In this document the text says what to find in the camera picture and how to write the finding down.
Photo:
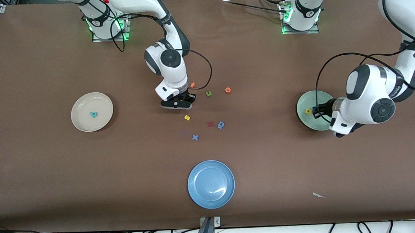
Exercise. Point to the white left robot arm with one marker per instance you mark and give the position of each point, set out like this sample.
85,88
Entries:
368,88

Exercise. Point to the green foam letter u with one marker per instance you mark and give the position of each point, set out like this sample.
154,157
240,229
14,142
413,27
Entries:
207,93

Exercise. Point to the blue plate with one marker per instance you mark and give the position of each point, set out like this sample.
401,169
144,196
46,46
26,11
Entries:
211,184

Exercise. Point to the green plate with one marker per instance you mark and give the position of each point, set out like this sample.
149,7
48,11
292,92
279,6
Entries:
307,123

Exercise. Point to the blue foam letter x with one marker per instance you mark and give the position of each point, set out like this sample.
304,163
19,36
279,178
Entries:
195,137

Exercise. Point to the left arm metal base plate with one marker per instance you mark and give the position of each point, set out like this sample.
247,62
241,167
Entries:
301,32

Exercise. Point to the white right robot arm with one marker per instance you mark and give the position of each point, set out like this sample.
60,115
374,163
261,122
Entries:
170,72

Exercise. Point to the beige brown plate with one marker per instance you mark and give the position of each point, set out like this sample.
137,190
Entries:
85,118

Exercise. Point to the blue foam letter a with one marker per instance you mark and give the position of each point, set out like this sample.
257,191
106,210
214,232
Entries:
219,125

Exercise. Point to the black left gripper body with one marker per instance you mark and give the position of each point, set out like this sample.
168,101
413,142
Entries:
323,109

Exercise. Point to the white paper scrap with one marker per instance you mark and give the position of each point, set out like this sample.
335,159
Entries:
317,195

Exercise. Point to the orange foam letter e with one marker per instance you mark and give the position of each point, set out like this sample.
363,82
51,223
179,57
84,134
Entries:
228,90

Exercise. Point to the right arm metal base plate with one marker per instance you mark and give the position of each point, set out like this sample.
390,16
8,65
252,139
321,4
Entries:
111,39

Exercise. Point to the yellow foam letter s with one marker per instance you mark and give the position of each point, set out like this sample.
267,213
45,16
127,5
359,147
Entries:
187,117

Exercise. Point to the red foam letter z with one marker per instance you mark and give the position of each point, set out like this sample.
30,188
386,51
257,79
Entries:
210,124

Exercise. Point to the teal foam letter b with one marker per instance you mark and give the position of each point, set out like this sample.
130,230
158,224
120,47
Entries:
94,116

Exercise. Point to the yellow foam letter d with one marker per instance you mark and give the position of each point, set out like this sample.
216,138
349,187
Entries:
306,112

